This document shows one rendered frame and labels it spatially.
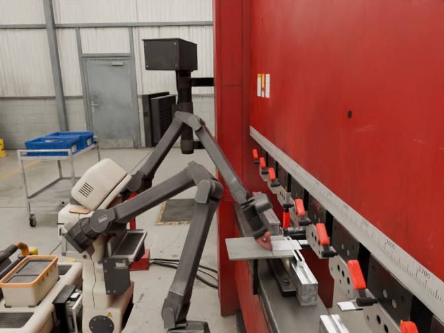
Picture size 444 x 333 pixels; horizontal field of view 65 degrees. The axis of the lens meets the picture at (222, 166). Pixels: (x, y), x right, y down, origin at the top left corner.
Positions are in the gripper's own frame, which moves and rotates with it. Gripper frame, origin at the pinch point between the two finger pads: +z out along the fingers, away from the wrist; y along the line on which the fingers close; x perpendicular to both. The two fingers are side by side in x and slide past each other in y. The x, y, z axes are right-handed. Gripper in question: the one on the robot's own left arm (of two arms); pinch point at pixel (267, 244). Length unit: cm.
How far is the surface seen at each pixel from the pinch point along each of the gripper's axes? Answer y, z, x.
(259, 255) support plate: -6.8, -0.9, 4.8
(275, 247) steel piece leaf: -1.2, 2.5, -2.3
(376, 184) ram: -69, -38, -29
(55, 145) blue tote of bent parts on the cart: 270, -87, 167
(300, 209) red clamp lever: -31.2, -22.2, -16.5
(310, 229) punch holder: -33.2, -15.5, -16.0
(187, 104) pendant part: 139, -61, 7
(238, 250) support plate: -1.5, -4.6, 11.6
